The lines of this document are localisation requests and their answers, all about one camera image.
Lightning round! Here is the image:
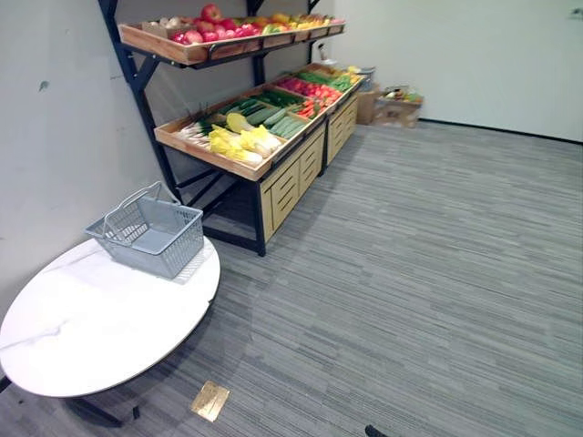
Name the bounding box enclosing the brass floor socket plate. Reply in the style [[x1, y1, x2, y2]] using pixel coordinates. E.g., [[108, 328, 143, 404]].
[[189, 381, 230, 418]]

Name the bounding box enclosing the light green cucumber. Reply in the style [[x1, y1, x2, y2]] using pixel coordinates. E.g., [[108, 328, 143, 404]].
[[272, 118, 307, 140], [262, 113, 295, 134]]

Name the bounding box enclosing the grey plastic shopping basket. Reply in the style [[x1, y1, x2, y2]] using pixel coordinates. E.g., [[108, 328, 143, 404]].
[[84, 180, 205, 279]]

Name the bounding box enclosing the dark green cucumber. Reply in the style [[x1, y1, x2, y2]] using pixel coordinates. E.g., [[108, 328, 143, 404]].
[[222, 97, 261, 116], [259, 89, 305, 107], [243, 107, 280, 126]]

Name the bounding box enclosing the black metal display rack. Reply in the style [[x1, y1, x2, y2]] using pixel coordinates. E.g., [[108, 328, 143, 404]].
[[97, 0, 365, 258]]

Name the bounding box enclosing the open cardboard box with produce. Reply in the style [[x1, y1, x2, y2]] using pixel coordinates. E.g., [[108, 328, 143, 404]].
[[374, 85, 425, 129]]

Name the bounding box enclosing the tall brown cardboard box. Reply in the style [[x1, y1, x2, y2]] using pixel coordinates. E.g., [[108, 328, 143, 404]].
[[355, 83, 382, 126]]

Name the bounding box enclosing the pile of red tomatoes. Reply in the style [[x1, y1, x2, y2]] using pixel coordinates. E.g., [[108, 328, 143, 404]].
[[312, 83, 343, 107]]

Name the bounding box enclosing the round white marble table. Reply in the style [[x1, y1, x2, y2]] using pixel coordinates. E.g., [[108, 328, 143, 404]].
[[0, 236, 222, 427]]

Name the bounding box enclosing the pile of orange carrots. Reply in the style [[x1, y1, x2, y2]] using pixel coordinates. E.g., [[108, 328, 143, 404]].
[[290, 98, 327, 120]]

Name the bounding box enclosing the wooden vegetable tray with cabbages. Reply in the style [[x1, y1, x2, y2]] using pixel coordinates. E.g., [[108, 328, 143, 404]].
[[153, 83, 327, 181]]

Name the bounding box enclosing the wide yellow slatted cabinet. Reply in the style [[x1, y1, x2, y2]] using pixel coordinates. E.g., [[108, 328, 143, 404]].
[[257, 124, 327, 245]]

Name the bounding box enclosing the narrow yellow slatted cabinet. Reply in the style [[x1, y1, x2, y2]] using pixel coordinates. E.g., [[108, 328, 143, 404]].
[[324, 92, 361, 166]]

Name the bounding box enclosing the long wooden fruit tray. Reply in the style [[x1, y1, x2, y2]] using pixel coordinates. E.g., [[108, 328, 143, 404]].
[[118, 19, 347, 70]]

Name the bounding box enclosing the pile of beige potatoes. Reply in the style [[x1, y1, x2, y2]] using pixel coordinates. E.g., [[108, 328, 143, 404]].
[[156, 15, 196, 29]]

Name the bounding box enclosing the bunch of green onions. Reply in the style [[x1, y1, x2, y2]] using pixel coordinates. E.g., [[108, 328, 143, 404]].
[[176, 114, 220, 149]]

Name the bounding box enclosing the large red apple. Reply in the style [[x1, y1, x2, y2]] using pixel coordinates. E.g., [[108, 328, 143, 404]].
[[200, 3, 225, 25]]

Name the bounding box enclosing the wooden vegetable tray with peppers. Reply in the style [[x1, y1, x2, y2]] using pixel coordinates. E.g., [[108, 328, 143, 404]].
[[271, 62, 366, 120]]

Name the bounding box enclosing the small yellow napa cabbage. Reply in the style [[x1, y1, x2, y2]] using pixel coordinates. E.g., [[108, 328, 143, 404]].
[[225, 112, 251, 135]]

